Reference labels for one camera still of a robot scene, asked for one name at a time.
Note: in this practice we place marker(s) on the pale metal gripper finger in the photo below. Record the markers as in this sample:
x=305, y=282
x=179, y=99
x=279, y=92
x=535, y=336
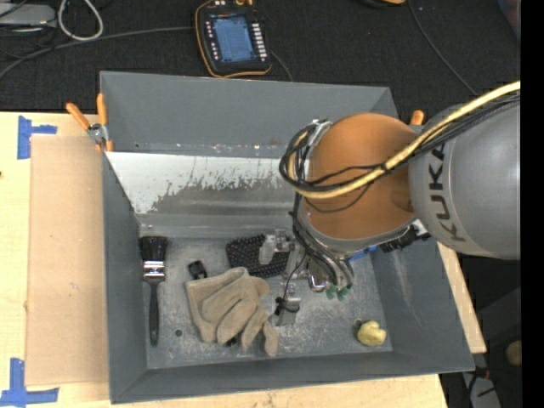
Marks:
x=268, y=251
x=287, y=309

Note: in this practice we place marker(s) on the black dotted mesh pad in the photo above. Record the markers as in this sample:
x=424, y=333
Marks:
x=244, y=253

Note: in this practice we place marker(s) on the beige work glove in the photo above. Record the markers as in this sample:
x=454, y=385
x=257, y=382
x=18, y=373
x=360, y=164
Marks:
x=225, y=304

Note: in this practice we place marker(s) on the small black clip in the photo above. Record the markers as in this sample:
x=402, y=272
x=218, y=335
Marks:
x=197, y=269

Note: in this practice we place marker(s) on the yellow toy duck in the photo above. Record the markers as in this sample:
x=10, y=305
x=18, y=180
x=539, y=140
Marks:
x=372, y=334

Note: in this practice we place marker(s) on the black paintbrush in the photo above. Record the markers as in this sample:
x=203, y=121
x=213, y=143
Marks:
x=153, y=270

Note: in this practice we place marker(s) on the grey metal bin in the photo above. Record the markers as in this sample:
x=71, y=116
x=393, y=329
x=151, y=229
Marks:
x=238, y=113

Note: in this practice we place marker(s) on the brown cardboard board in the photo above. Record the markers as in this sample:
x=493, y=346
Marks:
x=64, y=249

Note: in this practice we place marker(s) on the black cylinder on white bracket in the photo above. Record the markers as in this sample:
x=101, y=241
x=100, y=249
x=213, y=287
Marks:
x=399, y=241

